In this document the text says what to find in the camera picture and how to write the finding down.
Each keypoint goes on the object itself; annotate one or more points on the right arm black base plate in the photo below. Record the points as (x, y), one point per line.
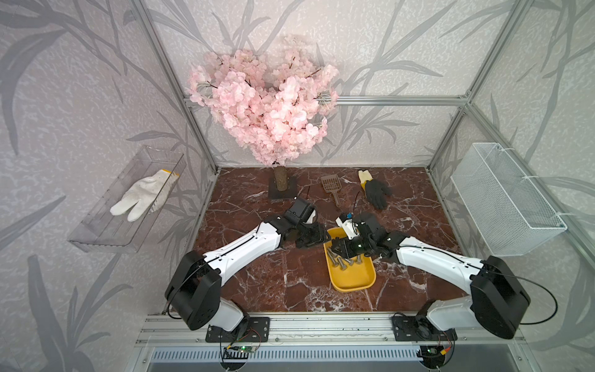
(409, 328)

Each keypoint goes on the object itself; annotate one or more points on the aluminium front rail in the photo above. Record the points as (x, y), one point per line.
(286, 329)

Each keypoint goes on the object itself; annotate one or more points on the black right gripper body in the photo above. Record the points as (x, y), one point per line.
(355, 246)

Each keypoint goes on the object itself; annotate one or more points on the pink artificial blossom tree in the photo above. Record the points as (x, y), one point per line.
(278, 113)

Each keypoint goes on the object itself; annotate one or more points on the white wire mesh basket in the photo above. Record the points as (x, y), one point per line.
(509, 211)

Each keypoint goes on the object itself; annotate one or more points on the black yellow work glove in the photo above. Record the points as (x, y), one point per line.
(376, 192)

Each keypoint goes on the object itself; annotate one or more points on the controller circuit board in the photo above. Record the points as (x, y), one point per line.
(239, 352)
(434, 352)

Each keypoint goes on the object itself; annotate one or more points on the right controller circuit board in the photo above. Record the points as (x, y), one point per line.
(434, 352)

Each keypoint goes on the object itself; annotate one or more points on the yellow plastic storage tray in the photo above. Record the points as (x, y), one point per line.
(355, 278)

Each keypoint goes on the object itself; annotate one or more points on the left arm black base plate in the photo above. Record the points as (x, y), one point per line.
(255, 330)

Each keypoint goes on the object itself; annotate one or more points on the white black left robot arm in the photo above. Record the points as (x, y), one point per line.
(194, 292)

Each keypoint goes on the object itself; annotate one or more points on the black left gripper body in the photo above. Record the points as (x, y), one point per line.
(308, 235)

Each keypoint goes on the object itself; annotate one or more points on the left controller circuit board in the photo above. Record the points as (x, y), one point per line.
(239, 352)

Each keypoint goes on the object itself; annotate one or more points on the brown plastic slotted scoop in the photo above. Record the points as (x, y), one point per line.
(332, 185)

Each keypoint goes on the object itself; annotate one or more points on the clear acrylic wall shelf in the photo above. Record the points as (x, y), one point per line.
(123, 217)

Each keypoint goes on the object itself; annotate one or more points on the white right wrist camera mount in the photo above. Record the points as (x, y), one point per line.
(346, 223)

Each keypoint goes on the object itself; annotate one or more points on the white cotton glove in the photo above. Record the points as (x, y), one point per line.
(146, 195)

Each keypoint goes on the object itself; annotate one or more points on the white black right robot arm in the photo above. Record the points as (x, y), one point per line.
(494, 298)

